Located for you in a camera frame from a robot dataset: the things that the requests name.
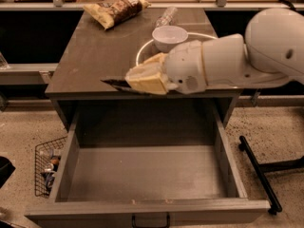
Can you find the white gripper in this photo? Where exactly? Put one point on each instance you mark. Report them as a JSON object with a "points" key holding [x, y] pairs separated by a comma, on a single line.
{"points": [[184, 66]]}

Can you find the dark chocolate rxbar wrapper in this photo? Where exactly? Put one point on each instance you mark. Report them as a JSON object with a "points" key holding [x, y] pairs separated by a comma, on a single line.
{"points": [[122, 85]]}

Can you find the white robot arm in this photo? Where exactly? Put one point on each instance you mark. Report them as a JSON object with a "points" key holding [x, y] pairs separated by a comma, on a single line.
{"points": [[269, 54]]}

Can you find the grey drawer cabinet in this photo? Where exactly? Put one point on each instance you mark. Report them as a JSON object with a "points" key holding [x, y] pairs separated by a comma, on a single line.
{"points": [[94, 54]]}

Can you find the open grey top drawer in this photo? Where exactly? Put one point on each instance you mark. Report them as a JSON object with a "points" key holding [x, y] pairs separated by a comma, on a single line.
{"points": [[107, 175]]}

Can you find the white bowl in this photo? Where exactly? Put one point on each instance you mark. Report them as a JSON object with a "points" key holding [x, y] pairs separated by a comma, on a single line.
{"points": [[167, 37]]}

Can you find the clear plastic bottle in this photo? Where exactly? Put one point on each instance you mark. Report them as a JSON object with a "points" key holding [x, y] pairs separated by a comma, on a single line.
{"points": [[167, 18]]}

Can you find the brown yellow chip bag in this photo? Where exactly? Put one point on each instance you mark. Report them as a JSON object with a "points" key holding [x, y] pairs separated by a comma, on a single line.
{"points": [[116, 13]]}

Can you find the black metal stand base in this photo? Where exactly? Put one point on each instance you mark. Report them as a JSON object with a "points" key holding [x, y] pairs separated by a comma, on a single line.
{"points": [[262, 168]]}

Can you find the black object at left edge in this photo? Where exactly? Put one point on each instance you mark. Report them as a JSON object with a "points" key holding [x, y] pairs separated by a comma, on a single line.
{"points": [[6, 170]]}

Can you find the black wire basket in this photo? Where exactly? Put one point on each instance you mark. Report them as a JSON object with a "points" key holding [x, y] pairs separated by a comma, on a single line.
{"points": [[47, 157]]}

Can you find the black drawer handle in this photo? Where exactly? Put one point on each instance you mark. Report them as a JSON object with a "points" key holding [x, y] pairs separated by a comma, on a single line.
{"points": [[150, 221]]}

